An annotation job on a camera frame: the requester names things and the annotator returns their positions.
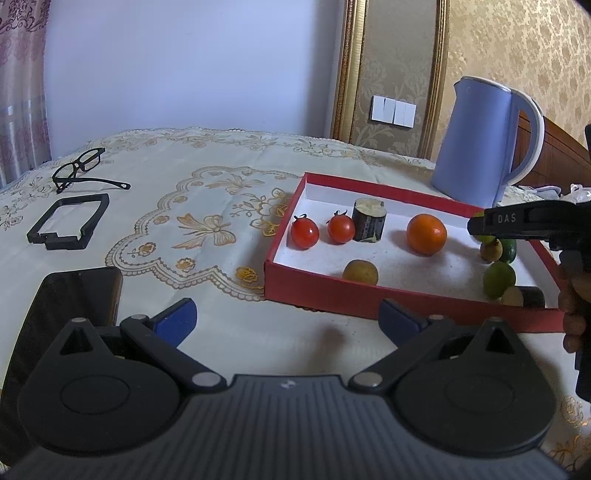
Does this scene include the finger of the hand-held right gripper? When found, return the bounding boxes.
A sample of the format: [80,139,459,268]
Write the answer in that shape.
[468,209,503,248]

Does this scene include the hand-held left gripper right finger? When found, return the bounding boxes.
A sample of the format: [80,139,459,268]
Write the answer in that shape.
[348,298,525,395]

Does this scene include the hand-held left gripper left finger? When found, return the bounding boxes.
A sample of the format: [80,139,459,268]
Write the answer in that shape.
[60,298,227,395]

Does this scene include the small brown fruit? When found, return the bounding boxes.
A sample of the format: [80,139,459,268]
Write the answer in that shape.
[479,237,504,264]

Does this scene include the red cardboard box tray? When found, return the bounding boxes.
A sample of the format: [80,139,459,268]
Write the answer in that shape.
[263,172,568,334]

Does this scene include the orange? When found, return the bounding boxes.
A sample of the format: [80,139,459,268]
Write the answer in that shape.
[406,213,448,256]

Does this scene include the red cherry tomato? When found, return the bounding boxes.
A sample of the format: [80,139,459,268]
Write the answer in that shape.
[290,213,320,250]
[326,210,356,245]

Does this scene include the person's right hand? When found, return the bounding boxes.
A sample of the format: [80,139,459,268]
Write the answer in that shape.
[556,263,591,354]

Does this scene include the grey cloth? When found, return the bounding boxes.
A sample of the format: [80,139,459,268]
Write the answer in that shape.
[519,185,563,198]

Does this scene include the yellow-brown round fruit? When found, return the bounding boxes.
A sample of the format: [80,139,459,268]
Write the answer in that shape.
[342,259,379,287]

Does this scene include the wooden headboard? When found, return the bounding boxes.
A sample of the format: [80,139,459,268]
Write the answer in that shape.
[515,113,591,190]

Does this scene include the blue electric kettle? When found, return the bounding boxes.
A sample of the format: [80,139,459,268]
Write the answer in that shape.
[431,76,546,208]

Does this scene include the black smartphone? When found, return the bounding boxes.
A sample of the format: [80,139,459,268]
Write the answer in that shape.
[0,267,124,467]

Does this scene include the embroidered cream tablecloth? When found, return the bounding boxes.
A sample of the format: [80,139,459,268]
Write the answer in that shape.
[0,128,591,480]

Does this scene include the black eyeglasses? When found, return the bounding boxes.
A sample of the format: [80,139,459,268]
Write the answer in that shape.
[52,148,131,195]

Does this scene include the patterned pink curtain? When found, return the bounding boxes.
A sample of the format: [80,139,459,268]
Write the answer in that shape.
[0,0,52,188]

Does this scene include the black plastic frame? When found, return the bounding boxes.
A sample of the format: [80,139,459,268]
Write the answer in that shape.
[26,193,110,251]

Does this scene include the white wall switch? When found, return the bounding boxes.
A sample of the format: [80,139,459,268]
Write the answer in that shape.
[369,95,417,127]

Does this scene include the gold wall panel frame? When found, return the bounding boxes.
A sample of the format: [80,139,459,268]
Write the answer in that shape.
[330,0,451,158]

